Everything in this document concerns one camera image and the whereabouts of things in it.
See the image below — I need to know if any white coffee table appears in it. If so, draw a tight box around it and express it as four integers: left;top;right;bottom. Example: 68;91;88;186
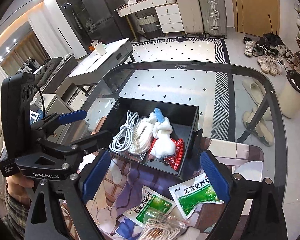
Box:
69;38;135;97

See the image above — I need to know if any silver suitcase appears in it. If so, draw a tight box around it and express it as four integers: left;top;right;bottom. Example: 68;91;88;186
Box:
198;0;228;38

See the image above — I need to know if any white vanity desk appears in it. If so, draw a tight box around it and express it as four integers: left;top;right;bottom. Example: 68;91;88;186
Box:
114;0;184;42

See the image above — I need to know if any green white medicine packet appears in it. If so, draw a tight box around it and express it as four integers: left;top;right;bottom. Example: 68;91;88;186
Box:
168;172;225;219
122;185;177;228

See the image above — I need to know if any beige suitcase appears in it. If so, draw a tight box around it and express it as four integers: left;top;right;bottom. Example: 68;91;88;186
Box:
175;0;204;34

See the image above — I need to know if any person's left hand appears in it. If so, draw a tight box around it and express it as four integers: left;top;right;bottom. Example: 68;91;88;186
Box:
5;176;35;207

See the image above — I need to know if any printed table mat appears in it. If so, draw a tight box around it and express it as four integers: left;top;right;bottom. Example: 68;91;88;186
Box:
59;140;265;240

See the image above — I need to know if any person's left forearm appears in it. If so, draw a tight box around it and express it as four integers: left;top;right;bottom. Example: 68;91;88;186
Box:
4;195;32;239

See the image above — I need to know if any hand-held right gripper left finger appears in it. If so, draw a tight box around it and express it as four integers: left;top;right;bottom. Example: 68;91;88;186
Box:
25;150;112;240

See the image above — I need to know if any white plush toy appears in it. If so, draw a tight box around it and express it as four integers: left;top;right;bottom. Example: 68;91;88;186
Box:
149;107;179;160

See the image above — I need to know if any black handheld device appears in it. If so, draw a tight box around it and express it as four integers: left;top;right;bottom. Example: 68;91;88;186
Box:
176;35;206;42

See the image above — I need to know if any wicker laundry basket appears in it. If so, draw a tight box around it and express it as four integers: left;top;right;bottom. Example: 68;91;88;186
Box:
136;14;162;39

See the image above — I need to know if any grey side cabinet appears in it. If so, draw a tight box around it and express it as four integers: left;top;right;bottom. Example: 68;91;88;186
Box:
30;94;74;140

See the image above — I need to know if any black umbrella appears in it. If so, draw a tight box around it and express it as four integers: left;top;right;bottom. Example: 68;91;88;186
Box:
262;15;283;47

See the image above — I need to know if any wooden door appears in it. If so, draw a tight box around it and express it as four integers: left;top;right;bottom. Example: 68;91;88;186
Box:
229;0;280;34

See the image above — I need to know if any cream fuzzy slipper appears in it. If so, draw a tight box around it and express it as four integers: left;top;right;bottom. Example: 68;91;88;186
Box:
242;105;263;130
250;120;274;147

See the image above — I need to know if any bagged striped cord bundle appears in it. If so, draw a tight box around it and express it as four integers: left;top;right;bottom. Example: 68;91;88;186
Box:
139;215;190;240

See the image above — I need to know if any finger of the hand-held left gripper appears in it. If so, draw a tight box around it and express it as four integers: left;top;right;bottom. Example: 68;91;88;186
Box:
39;130;120;157
30;110;87;140

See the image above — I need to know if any grey refrigerator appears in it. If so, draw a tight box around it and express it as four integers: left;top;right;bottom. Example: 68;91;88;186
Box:
80;0;133;44

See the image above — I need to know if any dark padded coat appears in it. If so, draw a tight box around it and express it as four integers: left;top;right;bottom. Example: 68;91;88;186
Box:
35;57;63;87

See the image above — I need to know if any bagged white rope bundle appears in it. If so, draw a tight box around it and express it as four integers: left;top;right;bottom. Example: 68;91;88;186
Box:
127;117;155;160

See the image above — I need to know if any beige trash bin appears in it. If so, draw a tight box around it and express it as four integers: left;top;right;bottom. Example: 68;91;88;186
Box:
277;70;300;119

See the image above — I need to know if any white cup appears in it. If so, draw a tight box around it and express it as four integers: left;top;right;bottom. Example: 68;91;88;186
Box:
96;42;107;56

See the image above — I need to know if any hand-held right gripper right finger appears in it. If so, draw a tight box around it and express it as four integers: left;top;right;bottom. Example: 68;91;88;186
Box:
200;151;284;240

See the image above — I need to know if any black cardboard box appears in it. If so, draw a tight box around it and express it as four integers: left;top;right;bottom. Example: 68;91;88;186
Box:
96;97;203;183

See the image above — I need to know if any hanging clothes rack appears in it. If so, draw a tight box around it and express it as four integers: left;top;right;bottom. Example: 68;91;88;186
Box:
20;57;40;73

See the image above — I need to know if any pile of worn shoes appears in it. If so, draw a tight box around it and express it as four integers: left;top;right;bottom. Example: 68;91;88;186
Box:
242;36;299;77

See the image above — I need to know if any red snack packet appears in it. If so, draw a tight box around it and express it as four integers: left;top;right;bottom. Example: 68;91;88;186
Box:
149;137;185;172

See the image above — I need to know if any white cable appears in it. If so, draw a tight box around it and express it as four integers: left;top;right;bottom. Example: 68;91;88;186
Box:
109;110;138;153

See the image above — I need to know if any dark glass wardrobe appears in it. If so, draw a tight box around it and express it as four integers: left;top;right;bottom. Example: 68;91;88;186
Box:
54;0;93;53

